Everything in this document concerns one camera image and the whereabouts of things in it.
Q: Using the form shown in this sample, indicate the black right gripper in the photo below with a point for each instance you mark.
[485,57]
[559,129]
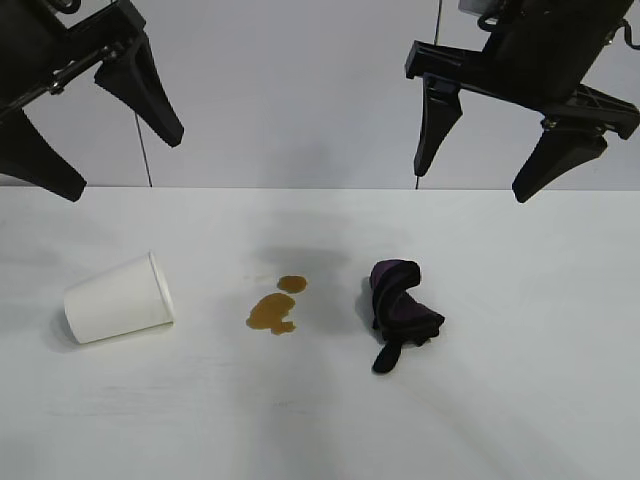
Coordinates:
[545,45]

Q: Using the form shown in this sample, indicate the purple cloth with black trim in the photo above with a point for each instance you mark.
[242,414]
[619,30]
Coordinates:
[400,310]

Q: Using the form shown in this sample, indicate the large brown liquid puddle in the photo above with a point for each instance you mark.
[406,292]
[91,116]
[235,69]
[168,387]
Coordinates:
[267,315]

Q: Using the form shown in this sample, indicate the small brown liquid puddle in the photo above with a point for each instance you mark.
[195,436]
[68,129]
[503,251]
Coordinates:
[291,283]

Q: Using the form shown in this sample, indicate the white paper cup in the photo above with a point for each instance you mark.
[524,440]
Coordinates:
[117,300]

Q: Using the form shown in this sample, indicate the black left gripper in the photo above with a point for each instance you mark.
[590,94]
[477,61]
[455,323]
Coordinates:
[30,40]

